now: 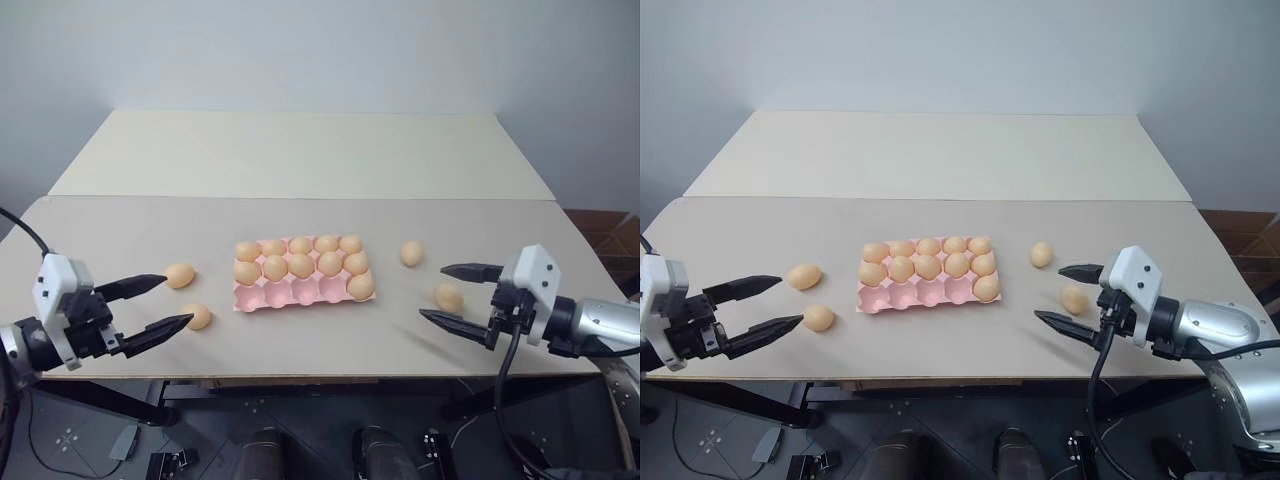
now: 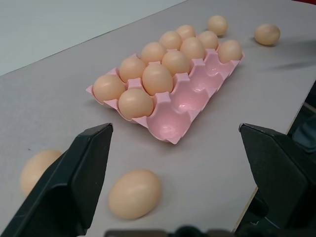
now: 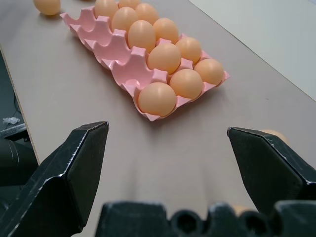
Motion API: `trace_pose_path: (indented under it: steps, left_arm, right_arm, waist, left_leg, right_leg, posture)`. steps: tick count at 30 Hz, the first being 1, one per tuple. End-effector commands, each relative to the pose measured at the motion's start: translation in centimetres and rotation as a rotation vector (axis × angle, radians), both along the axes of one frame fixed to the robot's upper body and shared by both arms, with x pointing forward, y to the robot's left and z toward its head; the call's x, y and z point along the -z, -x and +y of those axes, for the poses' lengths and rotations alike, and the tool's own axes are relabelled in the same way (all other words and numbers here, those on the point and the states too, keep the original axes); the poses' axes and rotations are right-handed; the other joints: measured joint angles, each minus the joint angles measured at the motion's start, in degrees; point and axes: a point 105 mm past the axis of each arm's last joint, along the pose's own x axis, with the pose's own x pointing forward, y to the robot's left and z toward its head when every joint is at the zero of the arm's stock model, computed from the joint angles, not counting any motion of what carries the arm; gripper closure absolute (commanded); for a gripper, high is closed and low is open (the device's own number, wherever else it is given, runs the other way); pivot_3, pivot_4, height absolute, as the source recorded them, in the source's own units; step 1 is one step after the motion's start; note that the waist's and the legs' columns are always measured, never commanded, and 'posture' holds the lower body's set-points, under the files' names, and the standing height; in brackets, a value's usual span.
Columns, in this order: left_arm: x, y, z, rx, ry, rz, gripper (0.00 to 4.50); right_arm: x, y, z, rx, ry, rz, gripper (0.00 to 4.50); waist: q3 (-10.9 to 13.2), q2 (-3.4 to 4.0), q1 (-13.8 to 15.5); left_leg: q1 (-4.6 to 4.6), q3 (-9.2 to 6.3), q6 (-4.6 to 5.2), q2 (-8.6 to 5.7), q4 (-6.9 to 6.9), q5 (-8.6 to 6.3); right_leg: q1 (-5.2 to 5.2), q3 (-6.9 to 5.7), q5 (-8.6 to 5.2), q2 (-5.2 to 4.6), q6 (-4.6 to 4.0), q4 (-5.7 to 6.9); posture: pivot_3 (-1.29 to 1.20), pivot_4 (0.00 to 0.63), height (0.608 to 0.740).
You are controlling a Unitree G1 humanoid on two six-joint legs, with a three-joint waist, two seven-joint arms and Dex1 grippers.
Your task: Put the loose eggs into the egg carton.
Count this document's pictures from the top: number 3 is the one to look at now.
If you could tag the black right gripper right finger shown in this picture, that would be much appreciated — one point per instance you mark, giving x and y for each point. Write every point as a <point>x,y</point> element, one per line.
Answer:
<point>271,172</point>

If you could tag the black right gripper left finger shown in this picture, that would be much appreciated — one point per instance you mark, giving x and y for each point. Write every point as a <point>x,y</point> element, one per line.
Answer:
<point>56,187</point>

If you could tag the pink plastic egg tray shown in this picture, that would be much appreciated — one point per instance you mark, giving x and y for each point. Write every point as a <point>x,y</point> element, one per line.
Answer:
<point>123,66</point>

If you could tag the tan egg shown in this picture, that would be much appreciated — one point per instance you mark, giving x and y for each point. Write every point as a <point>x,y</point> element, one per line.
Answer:
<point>280,135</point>
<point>47,6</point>
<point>106,7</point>
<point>186,84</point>
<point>240,209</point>
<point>166,30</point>
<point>157,98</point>
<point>124,18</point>
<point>188,49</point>
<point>209,71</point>
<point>147,12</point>
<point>129,2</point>
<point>164,58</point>
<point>142,35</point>

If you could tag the dark rounded robot body part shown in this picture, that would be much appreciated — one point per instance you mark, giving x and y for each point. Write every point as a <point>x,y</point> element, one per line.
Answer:
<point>14,158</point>

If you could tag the white crumpled paper scrap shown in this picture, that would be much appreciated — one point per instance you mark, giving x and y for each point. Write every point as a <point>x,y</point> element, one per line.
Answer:
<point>10,120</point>

